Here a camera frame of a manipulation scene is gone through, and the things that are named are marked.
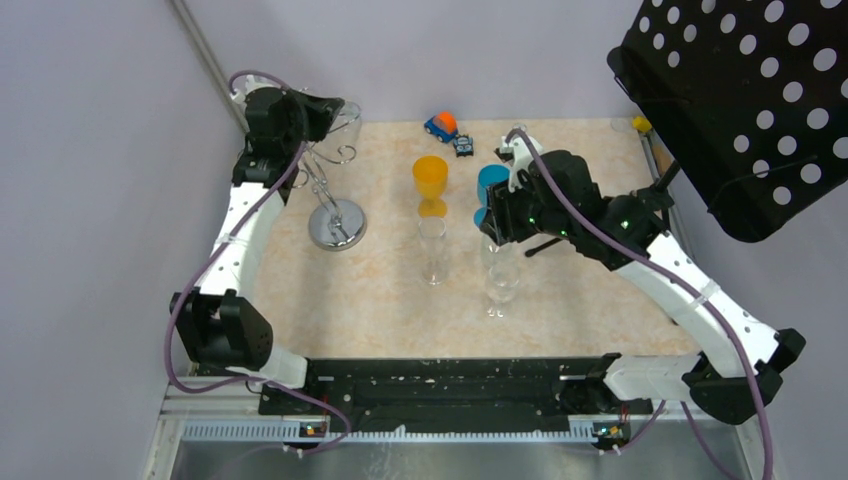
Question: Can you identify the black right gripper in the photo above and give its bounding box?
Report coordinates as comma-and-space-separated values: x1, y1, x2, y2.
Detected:
480, 169, 574, 246

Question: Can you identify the clear textured glass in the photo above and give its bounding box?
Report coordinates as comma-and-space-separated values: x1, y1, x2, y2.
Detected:
326, 101, 362, 163

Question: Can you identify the blue plastic wine glass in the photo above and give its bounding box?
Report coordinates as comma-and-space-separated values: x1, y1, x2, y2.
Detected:
473, 164, 510, 228

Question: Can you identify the clear wine glass front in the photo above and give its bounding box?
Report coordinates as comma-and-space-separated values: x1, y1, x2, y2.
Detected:
480, 234, 502, 272

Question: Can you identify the clear wine glass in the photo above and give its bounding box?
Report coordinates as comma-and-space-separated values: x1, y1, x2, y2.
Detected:
418, 216, 447, 285
480, 234, 502, 272
485, 248, 521, 318

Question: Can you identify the clear wine glass back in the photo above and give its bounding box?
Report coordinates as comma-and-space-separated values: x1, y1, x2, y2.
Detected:
485, 248, 521, 318

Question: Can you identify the yellow plastic wine glass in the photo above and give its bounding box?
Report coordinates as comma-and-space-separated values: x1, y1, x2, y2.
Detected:
412, 155, 449, 218

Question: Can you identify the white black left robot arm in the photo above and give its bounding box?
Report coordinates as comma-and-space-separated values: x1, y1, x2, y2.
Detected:
166, 70, 346, 414

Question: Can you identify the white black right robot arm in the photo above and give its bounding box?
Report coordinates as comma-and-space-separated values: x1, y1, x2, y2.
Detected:
480, 146, 806, 425

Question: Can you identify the chrome wine glass rack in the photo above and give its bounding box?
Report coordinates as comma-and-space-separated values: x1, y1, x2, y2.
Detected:
298, 144, 368, 252

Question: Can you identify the black tripod stand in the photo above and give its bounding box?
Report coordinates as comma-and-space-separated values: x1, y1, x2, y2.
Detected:
520, 151, 674, 270

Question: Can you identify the blue orange toy car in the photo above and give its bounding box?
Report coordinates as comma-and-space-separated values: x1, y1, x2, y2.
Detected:
424, 111, 459, 143

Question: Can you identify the yellow corner block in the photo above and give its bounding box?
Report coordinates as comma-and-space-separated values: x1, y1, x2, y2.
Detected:
631, 116, 653, 134

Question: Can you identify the black perforated music stand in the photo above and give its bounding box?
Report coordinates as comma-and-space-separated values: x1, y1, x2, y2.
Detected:
607, 1, 847, 243

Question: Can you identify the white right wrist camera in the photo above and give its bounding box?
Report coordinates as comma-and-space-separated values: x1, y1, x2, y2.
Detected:
494, 133, 545, 173

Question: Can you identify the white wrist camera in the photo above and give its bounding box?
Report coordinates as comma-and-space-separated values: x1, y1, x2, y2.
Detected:
228, 74, 278, 105
494, 133, 545, 173

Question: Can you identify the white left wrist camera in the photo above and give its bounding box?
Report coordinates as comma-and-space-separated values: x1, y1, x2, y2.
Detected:
228, 74, 278, 105

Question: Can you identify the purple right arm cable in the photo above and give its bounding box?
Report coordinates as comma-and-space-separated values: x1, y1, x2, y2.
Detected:
505, 129, 776, 480

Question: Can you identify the aluminium frame rail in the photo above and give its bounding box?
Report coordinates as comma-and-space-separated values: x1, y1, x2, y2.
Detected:
165, 0, 247, 134

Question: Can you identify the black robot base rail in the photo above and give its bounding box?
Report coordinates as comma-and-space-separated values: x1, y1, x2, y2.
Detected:
258, 355, 660, 434

